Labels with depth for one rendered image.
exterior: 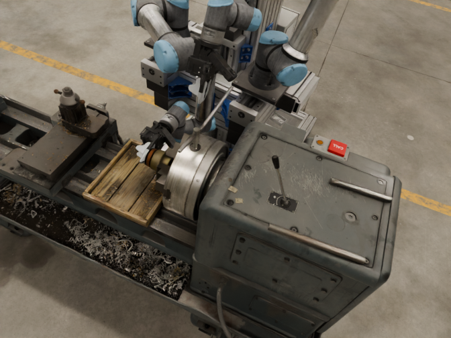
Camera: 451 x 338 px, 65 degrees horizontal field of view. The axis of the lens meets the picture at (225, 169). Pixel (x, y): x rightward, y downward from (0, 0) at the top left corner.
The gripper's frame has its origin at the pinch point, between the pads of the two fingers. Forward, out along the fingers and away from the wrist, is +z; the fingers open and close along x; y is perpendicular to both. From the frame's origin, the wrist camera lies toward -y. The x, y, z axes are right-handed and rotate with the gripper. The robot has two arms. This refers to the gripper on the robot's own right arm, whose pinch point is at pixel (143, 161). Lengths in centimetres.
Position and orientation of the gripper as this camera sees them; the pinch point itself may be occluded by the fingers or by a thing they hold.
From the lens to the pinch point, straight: 139.9
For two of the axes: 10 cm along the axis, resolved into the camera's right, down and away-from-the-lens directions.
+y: -9.1, -3.8, 1.8
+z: -4.1, 6.8, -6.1
